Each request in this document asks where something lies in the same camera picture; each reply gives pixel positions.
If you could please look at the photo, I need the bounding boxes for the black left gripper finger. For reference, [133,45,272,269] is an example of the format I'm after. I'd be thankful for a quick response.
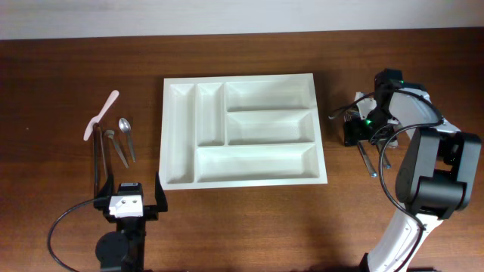
[93,174,114,209]
[144,172,168,220]

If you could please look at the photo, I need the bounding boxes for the metal fork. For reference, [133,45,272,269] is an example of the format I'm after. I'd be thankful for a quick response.
[343,113,358,122]
[357,142,377,178]

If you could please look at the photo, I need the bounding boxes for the metal tongs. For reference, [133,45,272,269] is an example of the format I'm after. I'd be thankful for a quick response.
[93,123,112,196]

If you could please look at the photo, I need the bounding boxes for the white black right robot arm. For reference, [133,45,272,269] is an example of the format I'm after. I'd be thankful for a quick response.
[335,69,482,271]

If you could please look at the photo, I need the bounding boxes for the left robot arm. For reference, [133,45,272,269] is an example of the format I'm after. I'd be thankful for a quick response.
[93,175,168,271]

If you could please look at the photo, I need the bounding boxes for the small bent metal spoon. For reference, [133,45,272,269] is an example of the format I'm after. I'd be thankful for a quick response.
[104,130,129,168]

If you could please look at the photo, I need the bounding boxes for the small metal teaspoon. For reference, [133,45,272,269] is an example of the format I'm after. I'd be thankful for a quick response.
[118,118,136,162]

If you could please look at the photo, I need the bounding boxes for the white plastic cutlery tray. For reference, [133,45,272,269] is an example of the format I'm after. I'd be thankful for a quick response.
[157,73,327,190]

